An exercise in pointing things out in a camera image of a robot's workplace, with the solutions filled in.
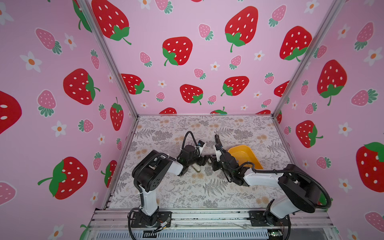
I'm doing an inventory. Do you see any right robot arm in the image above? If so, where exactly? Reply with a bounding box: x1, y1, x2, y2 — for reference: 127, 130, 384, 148
212, 144, 332, 220

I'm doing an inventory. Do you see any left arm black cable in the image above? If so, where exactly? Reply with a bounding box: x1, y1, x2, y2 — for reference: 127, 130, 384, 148
181, 130, 199, 151

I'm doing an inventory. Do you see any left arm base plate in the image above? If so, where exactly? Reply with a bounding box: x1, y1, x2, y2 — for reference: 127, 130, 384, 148
130, 211, 172, 228

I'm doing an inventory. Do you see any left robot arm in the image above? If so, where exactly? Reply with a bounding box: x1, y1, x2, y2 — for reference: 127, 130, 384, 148
132, 141, 205, 218

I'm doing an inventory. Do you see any yellow plastic tray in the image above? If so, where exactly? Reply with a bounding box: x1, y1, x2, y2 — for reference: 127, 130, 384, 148
228, 145, 264, 170

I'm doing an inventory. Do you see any long black stapler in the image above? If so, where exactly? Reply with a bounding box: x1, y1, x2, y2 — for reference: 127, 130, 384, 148
215, 135, 222, 149

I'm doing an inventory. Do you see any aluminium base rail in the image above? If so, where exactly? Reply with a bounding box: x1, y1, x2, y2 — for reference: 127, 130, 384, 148
85, 209, 341, 240

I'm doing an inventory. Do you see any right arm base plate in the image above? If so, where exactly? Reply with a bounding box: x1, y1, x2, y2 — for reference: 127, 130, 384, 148
247, 211, 291, 227

